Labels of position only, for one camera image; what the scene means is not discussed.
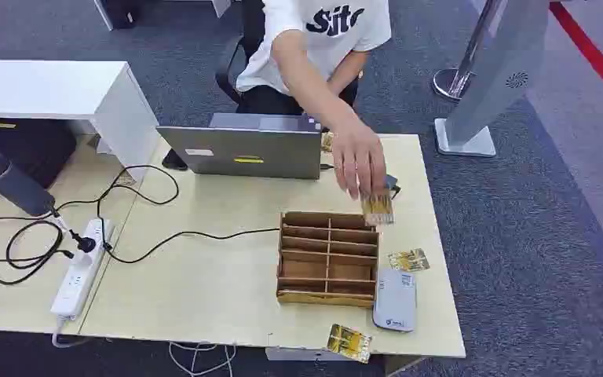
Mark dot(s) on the person's right hand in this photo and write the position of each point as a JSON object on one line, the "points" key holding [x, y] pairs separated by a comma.
{"points": [[358, 156]]}

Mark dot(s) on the yellow printed card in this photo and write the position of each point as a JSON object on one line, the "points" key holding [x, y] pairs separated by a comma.
{"points": [[409, 260], [349, 343], [379, 210]]}

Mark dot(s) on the stack of yellow cards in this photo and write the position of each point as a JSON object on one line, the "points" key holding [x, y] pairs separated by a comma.
{"points": [[327, 142]]}

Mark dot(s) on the grey laptop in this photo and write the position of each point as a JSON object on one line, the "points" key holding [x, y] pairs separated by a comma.
{"points": [[249, 151]]}

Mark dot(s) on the person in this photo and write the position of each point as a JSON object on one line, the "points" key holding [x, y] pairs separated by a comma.
{"points": [[327, 49]]}

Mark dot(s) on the wooden card box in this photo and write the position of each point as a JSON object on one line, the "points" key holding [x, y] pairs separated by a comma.
{"points": [[327, 296]]}

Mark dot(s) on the grey card reader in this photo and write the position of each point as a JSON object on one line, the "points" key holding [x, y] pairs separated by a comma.
{"points": [[395, 302]]}

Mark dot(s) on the grey kiosk stand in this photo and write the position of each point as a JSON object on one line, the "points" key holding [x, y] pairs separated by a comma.
{"points": [[499, 67]]}

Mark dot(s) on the black office chair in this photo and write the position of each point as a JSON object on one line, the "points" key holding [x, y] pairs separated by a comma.
{"points": [[252, 21]]}

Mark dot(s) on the black mouse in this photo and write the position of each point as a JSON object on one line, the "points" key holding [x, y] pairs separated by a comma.
{"points": [[174, 160]]}

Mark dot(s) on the pale box under desk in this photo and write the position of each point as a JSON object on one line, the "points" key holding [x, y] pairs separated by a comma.
{"points": [[301, 355]]}

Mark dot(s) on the black plug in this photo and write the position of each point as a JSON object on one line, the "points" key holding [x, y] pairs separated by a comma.
{"points": [[85, 243]]}

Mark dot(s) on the white power strip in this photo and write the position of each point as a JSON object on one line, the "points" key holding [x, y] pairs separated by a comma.
{"points": [[79, 270]]}

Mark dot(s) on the white side desk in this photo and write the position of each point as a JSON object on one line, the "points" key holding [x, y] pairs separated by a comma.
{"points": [[62, 88]]}

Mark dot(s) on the black bag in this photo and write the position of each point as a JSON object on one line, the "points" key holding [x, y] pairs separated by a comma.
{"points": [[26, 145]]}

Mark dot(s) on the grey drink flask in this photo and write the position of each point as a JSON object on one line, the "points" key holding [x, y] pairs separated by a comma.
{"points": [[13, 183]]}

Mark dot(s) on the chrome stanchion post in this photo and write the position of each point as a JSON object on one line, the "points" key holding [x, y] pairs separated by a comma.
{"points": [[449, 83]]}

